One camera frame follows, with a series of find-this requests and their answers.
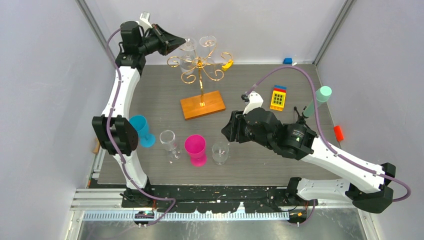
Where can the blue plastic wine glass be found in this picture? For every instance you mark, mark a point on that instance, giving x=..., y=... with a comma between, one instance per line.
x=140, y=124

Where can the orange wooden rack base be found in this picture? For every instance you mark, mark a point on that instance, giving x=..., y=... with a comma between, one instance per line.
x=202, y=105

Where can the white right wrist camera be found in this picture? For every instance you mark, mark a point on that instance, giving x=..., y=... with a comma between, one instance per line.
x=252, y=100

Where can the yellow toy brick building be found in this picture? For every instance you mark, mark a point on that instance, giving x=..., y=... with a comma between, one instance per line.
x=278, y=98

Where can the mint green microphone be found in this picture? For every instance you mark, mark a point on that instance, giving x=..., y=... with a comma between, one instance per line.
x=322, y=95

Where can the red small block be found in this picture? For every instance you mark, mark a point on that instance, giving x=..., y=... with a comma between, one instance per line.
x=338, y=133

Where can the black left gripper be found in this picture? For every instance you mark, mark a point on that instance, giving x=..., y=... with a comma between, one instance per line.
x=170, y=42

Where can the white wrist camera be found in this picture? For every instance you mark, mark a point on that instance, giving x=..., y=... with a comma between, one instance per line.
x=144, y=21
x=252, y=100

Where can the black mini tripod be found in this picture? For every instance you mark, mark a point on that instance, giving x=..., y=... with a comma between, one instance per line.
x=301, y=119

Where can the clear ribbed wine glass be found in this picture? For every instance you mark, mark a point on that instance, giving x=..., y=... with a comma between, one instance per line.
x=220, y=152

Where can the blue small block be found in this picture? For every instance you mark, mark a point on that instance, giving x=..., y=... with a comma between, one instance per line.
x=287, y=61

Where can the pink plastic wine glass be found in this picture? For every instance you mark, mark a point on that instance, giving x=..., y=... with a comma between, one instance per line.
x=195, y=146

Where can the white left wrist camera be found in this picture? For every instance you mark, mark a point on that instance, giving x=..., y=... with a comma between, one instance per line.
x=144, y=21

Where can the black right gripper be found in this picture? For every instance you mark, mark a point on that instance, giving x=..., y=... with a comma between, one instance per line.
x=234, y=127

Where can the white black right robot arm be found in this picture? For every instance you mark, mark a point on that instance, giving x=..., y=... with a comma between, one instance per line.
x=360, y=182

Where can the gold wire glass rack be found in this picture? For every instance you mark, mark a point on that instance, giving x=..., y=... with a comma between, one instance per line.
x=213, y=72

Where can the yellow curved toy block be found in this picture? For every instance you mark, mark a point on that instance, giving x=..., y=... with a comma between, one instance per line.
x=226, y=66

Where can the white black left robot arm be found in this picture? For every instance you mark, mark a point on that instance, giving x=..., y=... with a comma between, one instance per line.
x=112, y=128

